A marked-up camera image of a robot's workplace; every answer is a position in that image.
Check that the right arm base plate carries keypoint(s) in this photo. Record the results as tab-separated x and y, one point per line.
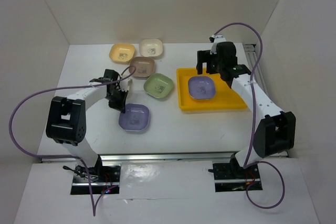
229	179

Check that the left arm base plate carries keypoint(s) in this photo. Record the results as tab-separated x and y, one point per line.
107	183

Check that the yellow panda plate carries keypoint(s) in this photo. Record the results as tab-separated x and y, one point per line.
122	52

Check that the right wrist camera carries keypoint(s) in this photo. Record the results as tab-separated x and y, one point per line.
217	38

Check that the green panda plate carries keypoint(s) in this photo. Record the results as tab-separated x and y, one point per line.
158	85

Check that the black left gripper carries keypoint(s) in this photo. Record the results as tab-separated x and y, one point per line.
120	105

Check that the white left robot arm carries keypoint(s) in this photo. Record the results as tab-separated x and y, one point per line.
66	123

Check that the brown panda plate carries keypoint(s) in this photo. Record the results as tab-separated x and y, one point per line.
145	66

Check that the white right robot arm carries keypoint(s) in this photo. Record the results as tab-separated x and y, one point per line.
273	129

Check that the yellow plastic bin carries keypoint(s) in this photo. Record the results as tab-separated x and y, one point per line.
224	99

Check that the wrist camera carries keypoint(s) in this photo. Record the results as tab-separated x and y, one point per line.
126	85
217	38

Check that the aluminium rail front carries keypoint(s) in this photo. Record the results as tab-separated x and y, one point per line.
158	157

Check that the cream panda plate back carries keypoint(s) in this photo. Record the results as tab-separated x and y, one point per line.
151	48

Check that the purple panda plate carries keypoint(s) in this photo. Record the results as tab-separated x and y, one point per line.
135	119
201	88

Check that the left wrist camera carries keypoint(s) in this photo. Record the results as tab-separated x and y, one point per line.
126	85

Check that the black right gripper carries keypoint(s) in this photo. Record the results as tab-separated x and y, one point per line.
204	56

